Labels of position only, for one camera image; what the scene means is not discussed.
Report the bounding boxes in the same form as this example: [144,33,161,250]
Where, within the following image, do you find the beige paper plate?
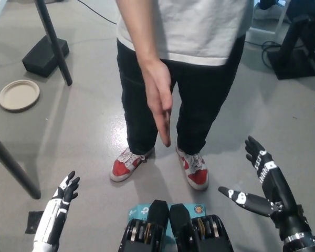
[0,79,40,113]

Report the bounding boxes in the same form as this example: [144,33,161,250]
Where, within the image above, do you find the thin black cable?
[77,0,119,26]

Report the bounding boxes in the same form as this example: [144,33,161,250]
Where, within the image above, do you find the black equipment stand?
[267,14,315,81]

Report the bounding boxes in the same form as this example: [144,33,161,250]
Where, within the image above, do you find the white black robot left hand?
[33,170,81,252]

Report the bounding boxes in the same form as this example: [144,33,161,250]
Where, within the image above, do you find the black tape patch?
[25,211,45,234]

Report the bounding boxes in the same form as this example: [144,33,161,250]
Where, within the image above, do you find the person's red white shoe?
[175,146,209,191]
[109,147,156,183]

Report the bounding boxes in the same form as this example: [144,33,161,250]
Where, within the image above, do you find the coiled black floor cable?
[245,39,283,69]

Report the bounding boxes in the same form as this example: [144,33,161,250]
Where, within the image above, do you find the person's red white right shoe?
[109,147,156,183]

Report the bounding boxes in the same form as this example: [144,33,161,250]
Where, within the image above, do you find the person's bare right hand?
[142,59,173,148]

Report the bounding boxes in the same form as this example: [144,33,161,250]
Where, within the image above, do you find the person in white t-shirt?
[114,0,254,158]

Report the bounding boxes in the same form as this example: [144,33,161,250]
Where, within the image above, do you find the white metal frame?
[248,10,292,40]

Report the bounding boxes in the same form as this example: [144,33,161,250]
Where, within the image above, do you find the black rectangular block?
[22,35,70,78]

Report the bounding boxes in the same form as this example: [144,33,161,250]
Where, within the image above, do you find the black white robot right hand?
[218,135,312,241]

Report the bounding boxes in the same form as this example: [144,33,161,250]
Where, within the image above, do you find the person's red white left shoe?
[175,146,209,191]

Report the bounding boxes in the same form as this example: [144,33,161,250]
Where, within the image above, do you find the thick black table leg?
[0,127,41,200]

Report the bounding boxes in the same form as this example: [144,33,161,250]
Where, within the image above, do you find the thin black table leg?
[34,0,74,87]

